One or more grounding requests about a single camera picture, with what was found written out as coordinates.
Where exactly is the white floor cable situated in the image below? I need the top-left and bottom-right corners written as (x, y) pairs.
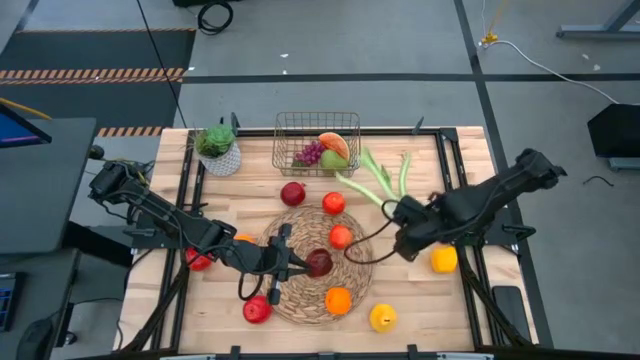
top-left (477, 38), bottom-right (640, 106)

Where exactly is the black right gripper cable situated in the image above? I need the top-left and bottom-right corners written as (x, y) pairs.
top-left (343, 199), bottom-right (401, 265)

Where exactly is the yellow cord with clip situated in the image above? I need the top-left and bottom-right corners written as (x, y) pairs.
top-left (480, 0), bottom-right (509, 47)

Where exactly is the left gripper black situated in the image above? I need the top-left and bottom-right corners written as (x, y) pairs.
top-left (248, 223), bottom-right (315, 306)

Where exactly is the black keyboard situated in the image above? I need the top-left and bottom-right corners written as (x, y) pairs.
top-left (0, 272), bottom-right (19, 332)

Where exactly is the coiled black cable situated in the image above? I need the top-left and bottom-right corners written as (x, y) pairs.
top-left (196, 0), bottom-right (235, 36)

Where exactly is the black smartphone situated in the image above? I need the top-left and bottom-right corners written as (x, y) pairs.
top-left (491, 284), bottom-right (532, 344)

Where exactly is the black hazard-striped floor mat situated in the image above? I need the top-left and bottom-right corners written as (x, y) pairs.
top-left (0, 27), bottom-right (197, 139)

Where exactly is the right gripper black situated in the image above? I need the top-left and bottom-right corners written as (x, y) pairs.
top-left (392, 194), bottom-right (444, 263)

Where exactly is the purple grape bunch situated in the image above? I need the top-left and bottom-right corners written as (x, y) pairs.
top-left (292, 140), bottom-right (327, 168)

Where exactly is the watermelon slice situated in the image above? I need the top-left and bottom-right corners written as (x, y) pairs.
top-left (317, 131), bottom-right (351, 162)

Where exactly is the grey metal table leg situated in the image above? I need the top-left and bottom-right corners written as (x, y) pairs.
top-left (555, 0), bottom-right (640, 40)

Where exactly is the green pear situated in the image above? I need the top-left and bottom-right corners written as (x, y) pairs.
top-left (319, 148), bottom-right (350, 171)

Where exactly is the red pomegranate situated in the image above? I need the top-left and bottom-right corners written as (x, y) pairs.
top-left (279, 180), bottom-right (307, 208)

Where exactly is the dark maroon plum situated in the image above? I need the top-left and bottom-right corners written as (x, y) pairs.
top-left (304, 248), bottom-right (335, 279)

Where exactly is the bright red round fruit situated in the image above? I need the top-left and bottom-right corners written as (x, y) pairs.
top-left (321, 191), bottom-right (347, 217)

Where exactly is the grey desk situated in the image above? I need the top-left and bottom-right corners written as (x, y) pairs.
top-left (0, 117), bottom-right (99, 256)

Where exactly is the computer monitor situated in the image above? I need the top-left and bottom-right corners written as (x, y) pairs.
top-left (0, 102), bottom-right (54, 150)

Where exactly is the green and white leek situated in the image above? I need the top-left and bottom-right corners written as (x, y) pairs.
top-left (334, 145), bottom-right (414, 209)

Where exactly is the succulent in white patterned pot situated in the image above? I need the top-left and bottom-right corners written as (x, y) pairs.
top-left (193, 124), bottom-right (243, 178)

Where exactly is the shiny red smooth fruit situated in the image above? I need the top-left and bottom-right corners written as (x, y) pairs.
top-left (185, 247), bottom-right (215, 273)

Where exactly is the red apple with stem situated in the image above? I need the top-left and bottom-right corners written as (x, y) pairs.
top-left (242, 294), bottom-right (274, 325)

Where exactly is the black box on floor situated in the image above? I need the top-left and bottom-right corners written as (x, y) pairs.
top-left (587, 103), bottom-right (640, 160)

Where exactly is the round woven placemat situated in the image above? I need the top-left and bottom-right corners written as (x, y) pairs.
top-left (257, 203), bottom-right (375, 326)

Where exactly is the black computer mouse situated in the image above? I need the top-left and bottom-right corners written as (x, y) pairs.
top-left (14, 317), bottom-right (55, 360)

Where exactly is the red and yellow apple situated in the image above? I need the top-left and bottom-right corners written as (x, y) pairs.
top-left (328, 224), bottom-right (354, 251)

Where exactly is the orange citrus fruit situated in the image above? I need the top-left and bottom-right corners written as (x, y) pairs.
top-left (324, 286), bottom-right (354, 317)

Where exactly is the thin black hanging cable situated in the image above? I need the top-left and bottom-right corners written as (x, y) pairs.
top-left (135, 0), bottom-right (189, 130)

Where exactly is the gold wire basket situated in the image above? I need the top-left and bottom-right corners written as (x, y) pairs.
top-left (271, 110), bottom-right (362, 179)

